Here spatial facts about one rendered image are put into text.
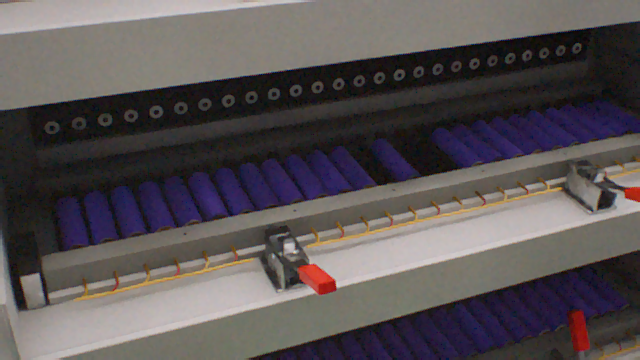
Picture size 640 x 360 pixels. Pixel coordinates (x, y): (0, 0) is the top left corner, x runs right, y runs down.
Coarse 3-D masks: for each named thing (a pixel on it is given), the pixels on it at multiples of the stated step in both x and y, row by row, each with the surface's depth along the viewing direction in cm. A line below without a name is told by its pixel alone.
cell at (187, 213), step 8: (168, 184) 57; (176, 184) 57; (184, 184) 58; (168, 192) 57; (176, 192) 56; (184, 192) 56; (168, 200) 57; (176, 200) 55; (184, 200) 55; (192, 200) 56; (176, 208) 55; (184, 208) 54; (192, 208) 54; (176, 216) 54; (184, 216) 54; (192, 216) 53; (200, 216) 54; (184, 224) 53
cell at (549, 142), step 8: (512, 120) 69; (520, 120) 68; (520, 128) 68; (528, 128) 67; (536, 128) 67; (528, 136) 67; (536, 136) 66; (544, 136) 66; (544, 144) 65; (552, 144) 64; (560, 144) 65
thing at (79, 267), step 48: (624, 144) 64; (384, 192) 56; (432, 192) 57; (480, 192) 59; (528, 192) 59; (144, 240) 50; (192, 240) 51; (240, 240) 52; (336, 240) 53; (48, 288) 48
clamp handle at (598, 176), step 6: (594, 174) 59; (600, 174) 58; (594, 180) 59; (600, 180) 59; (600, 186) 58; (606, 186) 57; (612, 186) 57; (618, 186) 57; (624, 186) 57; (636, 186) 56; (618, 192) 56; (624, 192) 56; (630, 192) 55; (636, 192) 54; (630, 198) 55; (636, 198) 55
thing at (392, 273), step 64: (576, 64) 75; (192, 128) 61; (256, 128) 64; (0, 192) 53; (0, 256) 44; (320, 256) 53; (384, 256) 53; (448, 256) 54; (512, 256) 56; (576, 256) 59; (64, 320) 47; (128, 320) 47; (192, 320) 47; (256, 320) 49; (320, 320) 51; (384, 320) 54
